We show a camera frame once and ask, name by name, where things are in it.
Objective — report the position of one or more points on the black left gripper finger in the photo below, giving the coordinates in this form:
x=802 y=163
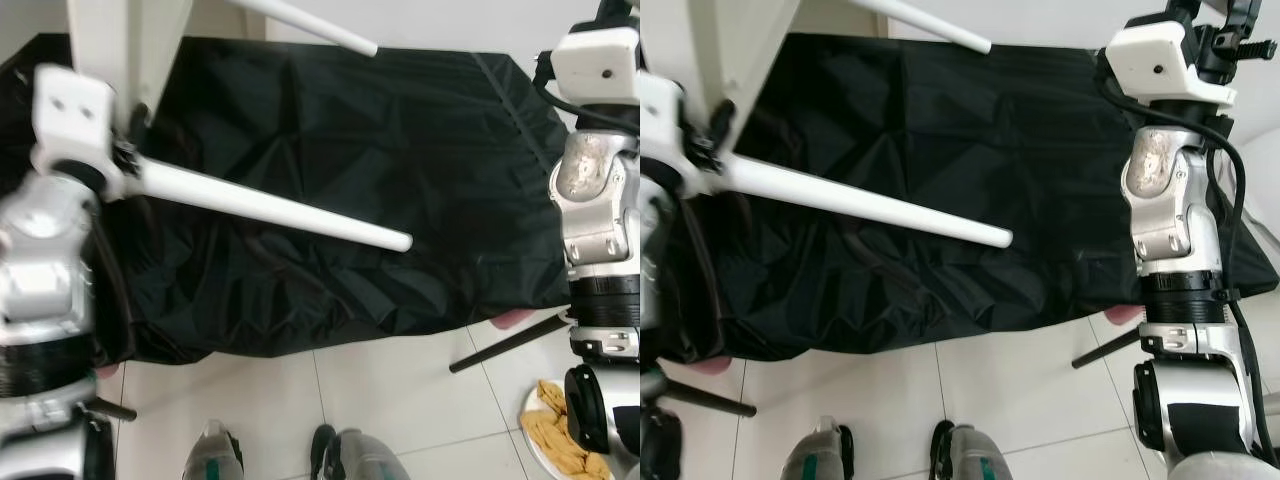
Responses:
x=140 y=118
x=718 y=118

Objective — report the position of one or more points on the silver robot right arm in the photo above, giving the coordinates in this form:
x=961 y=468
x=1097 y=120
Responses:
x=600 y=200
x=1180 y=220

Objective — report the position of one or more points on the pink cloth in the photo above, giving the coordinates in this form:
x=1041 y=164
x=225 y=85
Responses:
x=515 y=319
x=712 y=366
x=1125 y=314
x=106 y=371

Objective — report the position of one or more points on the black tablecloth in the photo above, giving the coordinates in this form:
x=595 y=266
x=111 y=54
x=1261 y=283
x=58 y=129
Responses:
x=350 y=200
x=950 y=200

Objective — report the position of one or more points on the grey robot left foot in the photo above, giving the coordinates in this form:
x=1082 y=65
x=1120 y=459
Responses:
x=212 y=455
x=815 y=452

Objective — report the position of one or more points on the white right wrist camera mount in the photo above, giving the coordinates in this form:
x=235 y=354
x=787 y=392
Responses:
x=600 y=65
x=1160 y=65

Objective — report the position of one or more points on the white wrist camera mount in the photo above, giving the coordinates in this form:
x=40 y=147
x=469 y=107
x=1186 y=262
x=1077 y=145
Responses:
x=1160 y=65
x=70 y=120
x=660 y=120
x=600 y=65

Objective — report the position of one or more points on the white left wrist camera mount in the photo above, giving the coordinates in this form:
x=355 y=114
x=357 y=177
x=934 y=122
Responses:
x=660 y=120
x=70 y=120

